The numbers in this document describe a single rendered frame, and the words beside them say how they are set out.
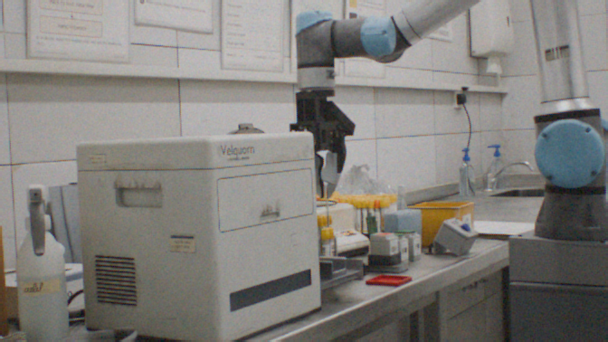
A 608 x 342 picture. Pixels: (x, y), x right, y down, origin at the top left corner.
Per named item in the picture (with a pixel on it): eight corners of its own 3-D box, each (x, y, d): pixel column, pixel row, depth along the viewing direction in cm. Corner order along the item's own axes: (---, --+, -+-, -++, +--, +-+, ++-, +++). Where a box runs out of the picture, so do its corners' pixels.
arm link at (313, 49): (328, 7, 159) (287, 12, 162) (330, 65, 159) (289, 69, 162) (342, 13, 166) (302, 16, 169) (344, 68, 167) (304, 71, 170)
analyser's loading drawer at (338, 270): (304, 301, 138) (303, 270, 138) (271, 299, 142) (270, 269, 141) (363, 280, 156) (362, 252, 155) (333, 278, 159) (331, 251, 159)
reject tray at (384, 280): (397, 287, 158) (396, 282, 158) (365, 284, 162) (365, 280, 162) (412, 280, 164) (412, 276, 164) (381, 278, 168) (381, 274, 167)
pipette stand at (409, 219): (404, 257, 193) (403, 213, 192) (379, 255, 197) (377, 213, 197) (427, 251, 200) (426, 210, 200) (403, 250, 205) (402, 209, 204)
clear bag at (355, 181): (369, 231, 244) (366, 166, 243) (312, 231, 250) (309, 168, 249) (389, 220, 269) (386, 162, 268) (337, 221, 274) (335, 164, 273)
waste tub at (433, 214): (460, 248, 203) (459, 207, 202) (408, 246, 209) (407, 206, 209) (475, 241, 215) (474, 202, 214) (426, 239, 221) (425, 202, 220)
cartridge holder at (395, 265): (398, 273, 172) (398, 256, 172) (360, 270, 177) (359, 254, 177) (409, 269, 177) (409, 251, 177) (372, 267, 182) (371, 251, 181)
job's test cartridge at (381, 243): (390, 265, 174) (389, 235, 174) (370, 264, 176) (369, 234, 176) (398, 262, 177) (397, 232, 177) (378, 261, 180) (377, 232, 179)
